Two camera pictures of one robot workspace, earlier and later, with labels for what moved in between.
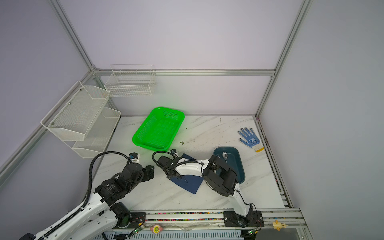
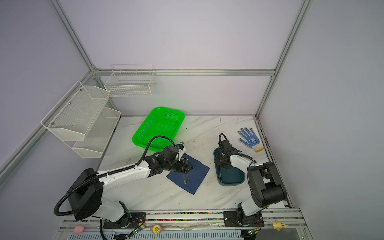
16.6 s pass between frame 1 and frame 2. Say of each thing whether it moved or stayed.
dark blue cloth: stayed
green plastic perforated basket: stayed
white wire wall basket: stayed
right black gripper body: moved
